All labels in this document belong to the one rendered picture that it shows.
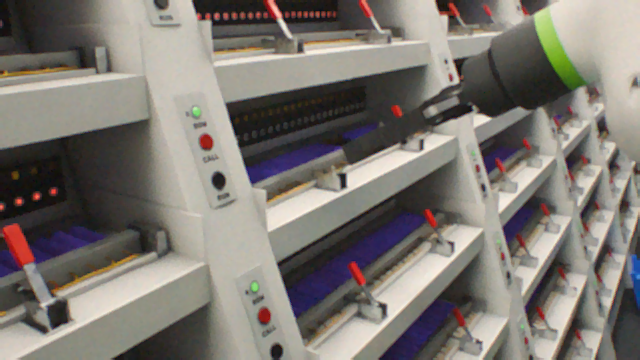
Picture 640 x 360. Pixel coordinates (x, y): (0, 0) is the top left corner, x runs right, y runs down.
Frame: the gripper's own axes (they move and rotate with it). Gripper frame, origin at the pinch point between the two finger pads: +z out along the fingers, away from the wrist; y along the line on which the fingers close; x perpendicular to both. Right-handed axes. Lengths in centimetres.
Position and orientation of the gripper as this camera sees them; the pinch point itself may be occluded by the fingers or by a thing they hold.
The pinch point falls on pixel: (370, 144)
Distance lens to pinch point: 73.8
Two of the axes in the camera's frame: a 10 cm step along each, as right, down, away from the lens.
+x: -4.2, -9.1, 0.3
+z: -7.1, 3.5, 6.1
